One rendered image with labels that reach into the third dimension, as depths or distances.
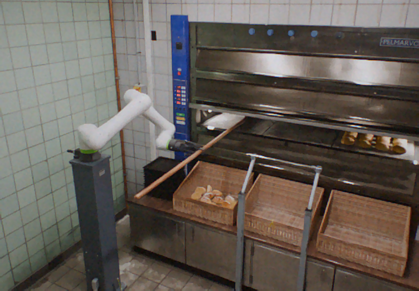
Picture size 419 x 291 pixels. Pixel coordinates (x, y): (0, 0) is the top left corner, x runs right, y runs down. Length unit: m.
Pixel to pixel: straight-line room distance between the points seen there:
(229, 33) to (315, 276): 1.96
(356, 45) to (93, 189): 2.10
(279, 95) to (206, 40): 0.77
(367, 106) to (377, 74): 0.24
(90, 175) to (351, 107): 1.93
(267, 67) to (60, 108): 1.75
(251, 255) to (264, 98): 1.25
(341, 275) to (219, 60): 1.87
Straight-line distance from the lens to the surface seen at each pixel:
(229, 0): 3.05
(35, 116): 3.18
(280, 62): 2.94
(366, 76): 2.82
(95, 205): 2.79
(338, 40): 2.84
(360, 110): 2.88
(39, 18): 3.16
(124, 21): 3.62
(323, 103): 2.91
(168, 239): 3.35
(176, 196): 3.12
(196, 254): 3.26
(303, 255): 2.77
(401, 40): 2.81
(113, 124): 2.51
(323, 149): 3.01
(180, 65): 3.27
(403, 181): 3.05
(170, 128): 2.92
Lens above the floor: 2.25
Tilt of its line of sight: 20 degrees down
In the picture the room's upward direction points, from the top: straight up
